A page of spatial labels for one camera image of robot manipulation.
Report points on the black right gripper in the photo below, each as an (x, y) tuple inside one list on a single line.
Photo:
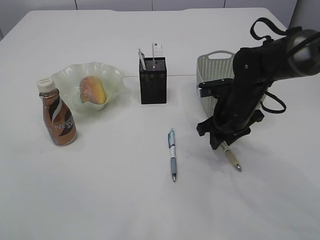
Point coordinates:
[(224, 123)]

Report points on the cream ballpoint pen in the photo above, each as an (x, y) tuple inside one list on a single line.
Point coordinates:
[(230, 156)]

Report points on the clear plastic ruler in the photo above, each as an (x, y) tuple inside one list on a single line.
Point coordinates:
[(157, 51)]

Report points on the white grey ballpoint pen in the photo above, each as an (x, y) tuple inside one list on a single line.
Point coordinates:
[(142, 59)]

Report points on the yellow bread roll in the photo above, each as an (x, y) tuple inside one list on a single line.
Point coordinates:
[(92, 90)]

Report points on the brown coffee bottle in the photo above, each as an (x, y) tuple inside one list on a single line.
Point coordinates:
[(57, 116)]

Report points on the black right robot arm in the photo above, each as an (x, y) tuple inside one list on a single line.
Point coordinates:
[(292, 56)]

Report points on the blue patterned pen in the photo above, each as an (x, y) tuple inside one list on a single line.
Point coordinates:
[(172, 152)]

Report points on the green plastic woven basket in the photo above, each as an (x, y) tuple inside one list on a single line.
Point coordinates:
[(218, 65)]

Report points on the black mesh pen holder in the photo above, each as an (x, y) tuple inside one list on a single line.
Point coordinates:
[(153, 81)]

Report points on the frosted green wavy plate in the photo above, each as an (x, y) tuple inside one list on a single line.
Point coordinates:
[(68, 81)]

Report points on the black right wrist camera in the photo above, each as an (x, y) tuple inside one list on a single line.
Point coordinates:
[(215, 88)]

